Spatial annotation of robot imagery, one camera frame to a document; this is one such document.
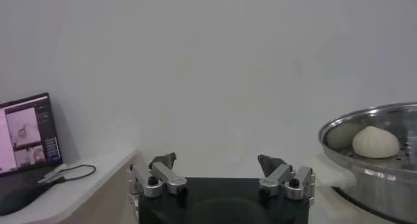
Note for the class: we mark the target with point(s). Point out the cream electric cooker pot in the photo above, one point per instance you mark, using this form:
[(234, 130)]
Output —
[(335, 178)]

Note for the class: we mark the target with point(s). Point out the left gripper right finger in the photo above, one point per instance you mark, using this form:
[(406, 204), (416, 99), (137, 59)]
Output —
[(283, 178)]

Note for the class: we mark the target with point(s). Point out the white steamed baozi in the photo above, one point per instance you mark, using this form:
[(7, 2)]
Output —
[(374, 144)]

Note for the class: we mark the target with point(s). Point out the stainless steel steamer basket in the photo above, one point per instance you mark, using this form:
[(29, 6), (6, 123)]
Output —
[(374, 186)]

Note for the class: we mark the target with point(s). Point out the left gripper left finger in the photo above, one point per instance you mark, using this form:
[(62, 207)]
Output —
[(159, 178)]

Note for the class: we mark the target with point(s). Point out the dark grey open laptop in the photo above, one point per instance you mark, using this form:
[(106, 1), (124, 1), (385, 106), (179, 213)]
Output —
[(29, 131)]

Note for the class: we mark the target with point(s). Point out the white side table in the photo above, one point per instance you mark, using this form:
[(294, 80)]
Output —
[(81, 196)]

